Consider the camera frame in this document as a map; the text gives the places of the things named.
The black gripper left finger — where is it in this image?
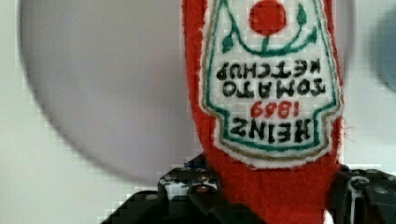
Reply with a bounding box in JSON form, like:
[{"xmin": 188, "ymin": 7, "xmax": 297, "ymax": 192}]
[{"xmin": 101, "ymin": 154, "xmax": 265, "ymax": 224}]

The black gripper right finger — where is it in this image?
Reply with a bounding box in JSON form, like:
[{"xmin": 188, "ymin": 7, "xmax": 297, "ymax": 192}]
[{"xmin": 327, "ymin": 165, "xmax": 396, "ymax": 224}]

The red plush ketchup bottle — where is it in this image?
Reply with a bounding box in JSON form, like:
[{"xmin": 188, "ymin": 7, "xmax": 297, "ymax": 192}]
[{"xmin": 181, "ymin": 0, "xmax": 344, "ymax": 224}]

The pale pink round plate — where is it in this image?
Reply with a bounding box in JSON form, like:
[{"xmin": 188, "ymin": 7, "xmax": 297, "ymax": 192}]
[{"xmin": 18, "ymin": 0, "xmax": 358, "ymax": 185}]

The blue bowl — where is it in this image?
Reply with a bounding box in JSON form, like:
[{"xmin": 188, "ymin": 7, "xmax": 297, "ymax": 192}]
[{"xmin": 375, "ymin": 7, "xmax": 396, "ymax": 91}]

